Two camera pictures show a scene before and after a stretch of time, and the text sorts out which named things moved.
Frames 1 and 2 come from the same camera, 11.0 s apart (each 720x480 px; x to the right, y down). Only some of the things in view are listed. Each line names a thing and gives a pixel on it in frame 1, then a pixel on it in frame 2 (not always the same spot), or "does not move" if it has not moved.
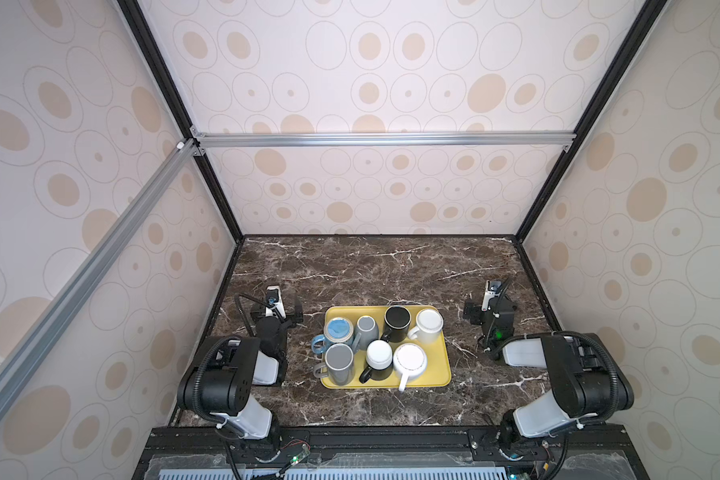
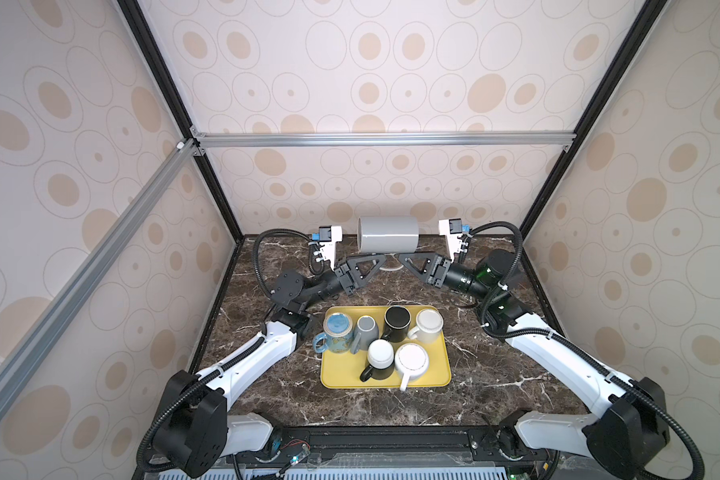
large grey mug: (338, 366) → (388, 234)
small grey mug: (366, 331) does not move
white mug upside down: (409, 360) does not move
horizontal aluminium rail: (330, 138) does not move
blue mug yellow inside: (337, 330) does not move
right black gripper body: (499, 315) → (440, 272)
